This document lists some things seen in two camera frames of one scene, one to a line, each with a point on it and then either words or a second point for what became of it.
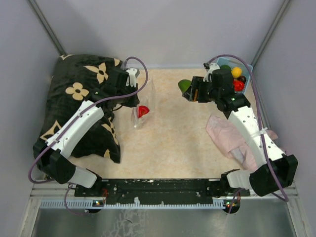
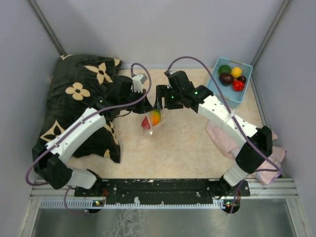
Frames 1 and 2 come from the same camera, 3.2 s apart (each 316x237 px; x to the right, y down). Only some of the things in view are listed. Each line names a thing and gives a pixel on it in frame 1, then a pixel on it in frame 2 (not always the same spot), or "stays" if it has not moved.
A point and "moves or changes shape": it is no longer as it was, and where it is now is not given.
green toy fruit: [225, 68] stays
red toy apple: [142, 110] moves or changes shape
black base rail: [160, 191] stays
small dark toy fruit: [242, 78] stays
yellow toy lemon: [236, 72] stays
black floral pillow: [76, 77] stays
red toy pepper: [239, 86] stays
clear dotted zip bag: [147, 98] moves or changes shape
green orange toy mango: [183, 85] moves or changes shape
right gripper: [197, 83] → [162, 91]
